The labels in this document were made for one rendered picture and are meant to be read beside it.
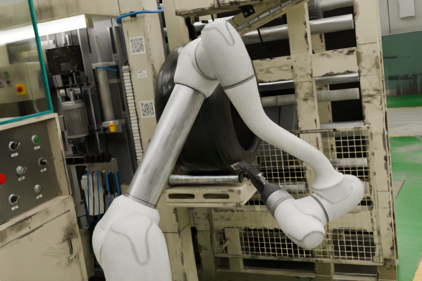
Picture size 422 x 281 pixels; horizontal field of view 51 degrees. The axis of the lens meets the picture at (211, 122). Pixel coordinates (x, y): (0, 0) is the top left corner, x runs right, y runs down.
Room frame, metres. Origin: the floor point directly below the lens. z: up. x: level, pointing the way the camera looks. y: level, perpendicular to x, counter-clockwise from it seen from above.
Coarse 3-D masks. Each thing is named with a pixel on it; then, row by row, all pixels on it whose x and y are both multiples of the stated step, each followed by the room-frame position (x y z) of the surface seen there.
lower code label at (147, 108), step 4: (152, 100) 2.00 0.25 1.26; (140, 104) 2.03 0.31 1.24; (144, 104) 2.02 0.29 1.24; (148, 104) 2.01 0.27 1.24; (152, 104) 2.00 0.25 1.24; (140, 108) 2.03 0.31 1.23; (144, 108) 2.02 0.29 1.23; (148, 108) 2.01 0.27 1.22; (152, 108) 2.01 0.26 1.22; (144, 112) 2.02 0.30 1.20; (148, 112) 2.02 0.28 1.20; (152, 112) 2.01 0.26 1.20; (144, 116) 2.02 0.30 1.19; (148, 116) 2.02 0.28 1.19; (152, 116) 2.01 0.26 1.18
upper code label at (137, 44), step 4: (140, 36) 2.01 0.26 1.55; (132, 40) 2.03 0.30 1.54; (136, 40) 2.02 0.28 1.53; (140, 40) 2.01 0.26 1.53; (132, 44) 2.03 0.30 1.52; (136, 44) 2.02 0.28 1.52; (140, 44) 2.01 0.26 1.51; (132, 48) 2.03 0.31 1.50; (136, 48) 2.02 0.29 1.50; (140, 48) 2.01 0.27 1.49; (144, 48) 2.00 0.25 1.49; (132, 52) 2.03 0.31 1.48; (136, 52) 2.02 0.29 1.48; (140, 52) 2.01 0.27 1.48; (144, 52) 2.00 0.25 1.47
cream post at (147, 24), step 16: (128, 0) 2.02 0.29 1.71; (144, 0) 2.00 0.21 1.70; (128, 16) 2.03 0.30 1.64; (144, 16) 1.99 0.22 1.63; (128, 32) 2.03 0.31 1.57; (144, 32) 2.00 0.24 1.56; (160, 32) 2.10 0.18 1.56; (128, 48) 2.04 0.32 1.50; (160, 48) 2.07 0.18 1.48; (144, 64) 2.01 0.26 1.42; (160, 64) 2.05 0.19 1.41; (144, 80) 2.01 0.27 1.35; (144, 96) 2.02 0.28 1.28; (144, 128) 2.03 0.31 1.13; (144, 144) 2.03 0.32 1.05; (160, 208) 2.02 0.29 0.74; (176, 208) 2.00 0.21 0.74; (160, 224) 2.03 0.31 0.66; (176, 224) 1.99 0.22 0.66; (176, 240) 2.00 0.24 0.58; (176, 256) 2.00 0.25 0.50; (192, 256) 2.08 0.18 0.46; (176, 272) 2.01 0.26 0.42; (192, 272) 2.06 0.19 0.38
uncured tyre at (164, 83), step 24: (168, 72) 1.79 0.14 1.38; (168, 96) 1.74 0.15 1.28; (216, 96) 1.68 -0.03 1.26; (216, 120) 1.67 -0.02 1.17; (240, 120) 2.20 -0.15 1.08; (192, 144) 1.72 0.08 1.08; (216, 144) 1.69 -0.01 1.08; (240, 144) 1.78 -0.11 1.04; (192, 168) 1.82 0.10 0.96; (216, 168) 1.78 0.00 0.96
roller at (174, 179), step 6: (174, 174) 1.92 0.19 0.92; (180, 174) 1.90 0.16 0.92; (186, 174) 1.89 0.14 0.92; (192, 174) 1.88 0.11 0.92; (198, 174) 1.86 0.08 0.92; (204, 174) 1.85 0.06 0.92; (210, 174) 1.84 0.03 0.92; (216, 174) 1.83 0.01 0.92; (222, 174) 1.81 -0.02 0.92; (228, 174) 1.80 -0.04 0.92; (234, 174) 1.79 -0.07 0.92; (240, 174) 1.79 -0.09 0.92; (168, 180) 1.91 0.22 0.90; (174, 180) 1.90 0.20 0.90; (180, 180) 1.88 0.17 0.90; (186, 180) 1.87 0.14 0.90; (192, 180) 1.86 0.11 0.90; (198, 180) 1.85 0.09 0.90; (204, 180) 1.84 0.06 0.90; (210, 180) 1.83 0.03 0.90; (216, 180) 1.82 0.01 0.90; (222, 180) 1.80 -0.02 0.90; (228, 180) 1.79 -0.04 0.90; (234, 180) 1.78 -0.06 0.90; (240, 180) 1.78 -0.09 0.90
